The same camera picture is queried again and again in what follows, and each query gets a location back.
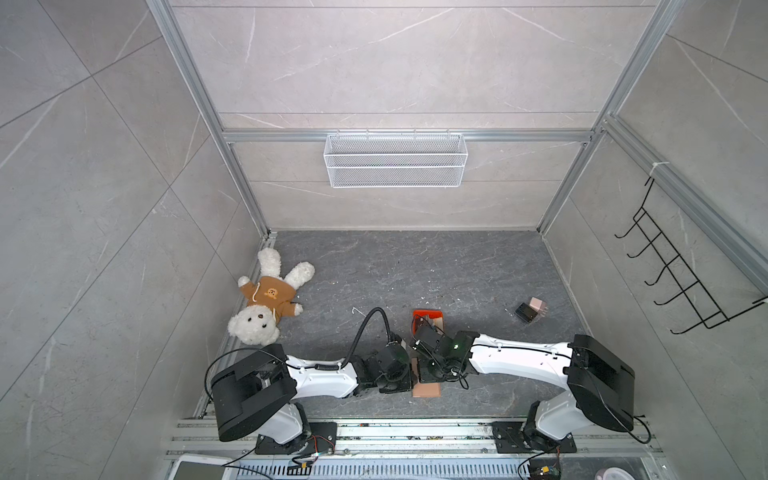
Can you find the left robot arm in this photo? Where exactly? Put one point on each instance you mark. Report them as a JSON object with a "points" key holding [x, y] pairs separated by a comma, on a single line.
{"points": [[260, 393]]}

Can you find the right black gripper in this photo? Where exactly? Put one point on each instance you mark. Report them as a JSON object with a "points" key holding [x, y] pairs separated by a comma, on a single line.
{"points": [[423, 376]]}

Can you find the white tablet device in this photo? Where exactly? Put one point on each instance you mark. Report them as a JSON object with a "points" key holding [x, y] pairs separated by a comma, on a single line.
{"points": [[201, 467]]}

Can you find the white teddy bear brown shirt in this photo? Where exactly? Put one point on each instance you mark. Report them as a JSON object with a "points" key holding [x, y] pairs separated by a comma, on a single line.
{"points": [[268, 299]]}

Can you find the white wire mesh basket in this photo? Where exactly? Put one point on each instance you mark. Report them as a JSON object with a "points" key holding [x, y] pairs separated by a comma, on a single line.
{"points": [[389, 160]]}

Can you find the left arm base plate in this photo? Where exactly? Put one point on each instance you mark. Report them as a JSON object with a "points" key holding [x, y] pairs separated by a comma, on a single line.
{"points": [[300, 438]]}

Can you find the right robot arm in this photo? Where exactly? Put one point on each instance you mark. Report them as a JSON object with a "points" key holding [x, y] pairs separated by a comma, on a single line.
{"points": [[597, 386]]}

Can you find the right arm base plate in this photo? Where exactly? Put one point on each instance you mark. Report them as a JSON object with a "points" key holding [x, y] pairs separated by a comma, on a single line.
{"points": [[517, 437]]}

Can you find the red plastic tray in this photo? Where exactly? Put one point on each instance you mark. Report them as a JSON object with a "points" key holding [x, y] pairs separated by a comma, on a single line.
{"points": [[424, 316]]}

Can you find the tan leather card holder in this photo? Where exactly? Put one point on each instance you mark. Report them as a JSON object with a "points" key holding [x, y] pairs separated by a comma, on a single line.
{"points": [[420, 389]]}

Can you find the black wire hook rack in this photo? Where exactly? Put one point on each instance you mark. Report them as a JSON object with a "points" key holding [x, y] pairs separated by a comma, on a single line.
{"points": [[708, 312]]}

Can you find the small black pink box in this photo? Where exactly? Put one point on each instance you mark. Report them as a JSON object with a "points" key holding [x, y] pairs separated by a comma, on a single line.
{"points": [[532, 310]]}

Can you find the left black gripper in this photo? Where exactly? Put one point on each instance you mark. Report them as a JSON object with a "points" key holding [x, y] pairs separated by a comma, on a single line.
{"points": [[410, 380]]}

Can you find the aluminium rail frame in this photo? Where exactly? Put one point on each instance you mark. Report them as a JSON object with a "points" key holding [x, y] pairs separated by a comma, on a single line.
{"points": [[439, 448]]}

